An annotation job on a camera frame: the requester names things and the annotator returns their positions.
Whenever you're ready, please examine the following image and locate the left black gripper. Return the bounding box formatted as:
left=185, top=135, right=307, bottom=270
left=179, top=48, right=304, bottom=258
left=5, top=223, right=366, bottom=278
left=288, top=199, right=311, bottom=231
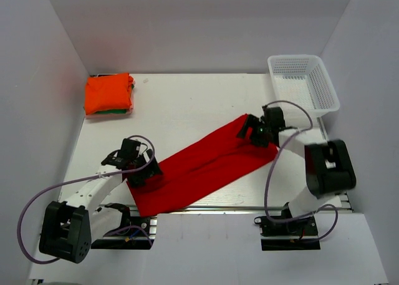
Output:
left=128, top=149, right=163, bottom=188

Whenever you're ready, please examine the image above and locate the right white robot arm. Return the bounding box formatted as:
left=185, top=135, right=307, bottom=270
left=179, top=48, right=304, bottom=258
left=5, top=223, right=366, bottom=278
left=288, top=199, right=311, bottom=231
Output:
left=237, top=105, right=357, bottom=234

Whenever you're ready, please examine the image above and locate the white plastic mesh basket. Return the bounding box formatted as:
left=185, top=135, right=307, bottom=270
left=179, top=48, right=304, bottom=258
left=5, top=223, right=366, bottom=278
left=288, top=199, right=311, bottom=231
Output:
left=267, top=54, right=340, bottom=117

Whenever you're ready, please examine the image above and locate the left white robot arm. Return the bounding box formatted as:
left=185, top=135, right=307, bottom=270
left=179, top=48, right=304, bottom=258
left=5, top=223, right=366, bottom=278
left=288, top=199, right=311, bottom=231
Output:
left=39, top=135, right=163, bottom=263

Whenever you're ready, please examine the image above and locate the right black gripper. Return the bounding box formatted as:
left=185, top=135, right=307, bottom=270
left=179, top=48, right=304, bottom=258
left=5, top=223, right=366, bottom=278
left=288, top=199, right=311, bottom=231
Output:
left=237, top=114, right=272, bottom=148

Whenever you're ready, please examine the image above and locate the pink folded t shirt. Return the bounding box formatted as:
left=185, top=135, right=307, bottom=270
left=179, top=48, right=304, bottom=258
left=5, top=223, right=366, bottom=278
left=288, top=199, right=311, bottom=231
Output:
left=85, top=107, right=133, bottom=120

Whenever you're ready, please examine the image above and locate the orange folded t shirt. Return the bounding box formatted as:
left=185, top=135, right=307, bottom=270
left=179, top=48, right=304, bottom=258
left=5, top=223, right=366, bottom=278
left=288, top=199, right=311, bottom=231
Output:
left=84, top=72, right=135, bottom=115

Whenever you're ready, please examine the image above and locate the aluminium table edge rail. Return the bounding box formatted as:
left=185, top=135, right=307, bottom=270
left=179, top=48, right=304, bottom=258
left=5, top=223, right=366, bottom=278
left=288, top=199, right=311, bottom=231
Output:
left=166, top=206, right=265, bottom=213

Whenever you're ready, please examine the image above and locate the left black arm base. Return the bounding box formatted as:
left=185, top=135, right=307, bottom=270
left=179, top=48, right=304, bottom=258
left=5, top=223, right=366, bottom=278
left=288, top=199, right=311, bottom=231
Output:
left=91, top=203, right=156, bottom=250

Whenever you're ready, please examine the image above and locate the red t shirt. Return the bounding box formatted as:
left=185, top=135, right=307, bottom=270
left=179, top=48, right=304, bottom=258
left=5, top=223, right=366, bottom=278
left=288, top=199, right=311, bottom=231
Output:
left=130, top=114, right=277, bottom=217

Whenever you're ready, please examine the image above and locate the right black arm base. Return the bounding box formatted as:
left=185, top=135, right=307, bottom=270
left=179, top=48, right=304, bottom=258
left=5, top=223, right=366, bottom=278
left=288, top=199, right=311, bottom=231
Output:
left=254, top=216, right=320, bottom=251

